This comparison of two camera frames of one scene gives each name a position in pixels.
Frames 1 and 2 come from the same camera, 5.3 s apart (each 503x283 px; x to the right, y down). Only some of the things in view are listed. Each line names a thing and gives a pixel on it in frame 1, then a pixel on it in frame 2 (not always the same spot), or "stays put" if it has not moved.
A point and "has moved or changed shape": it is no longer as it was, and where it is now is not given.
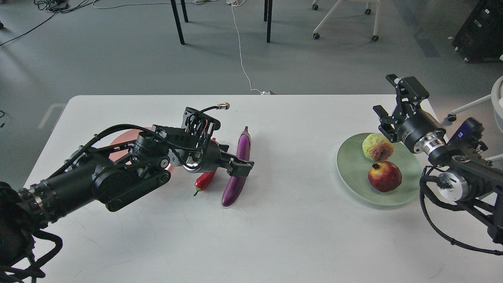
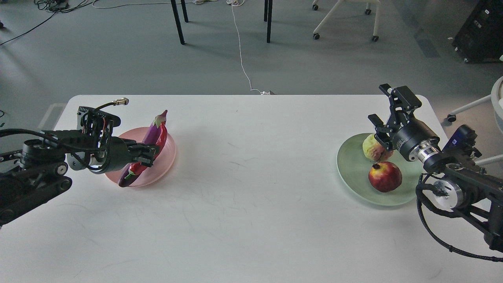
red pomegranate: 385,176 stays put
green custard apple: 377,147 stays put
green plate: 353,174 stays put
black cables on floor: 54,6 stays put
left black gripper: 209,158 to 114,155
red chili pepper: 204,180 has moved or changed shape
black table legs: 266,10 stays put
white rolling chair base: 368,10 stays put
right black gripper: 419,132 to 415,140
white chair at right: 496,98 stays put
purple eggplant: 234,189 has moved or changed shape
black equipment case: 480,38 stays put
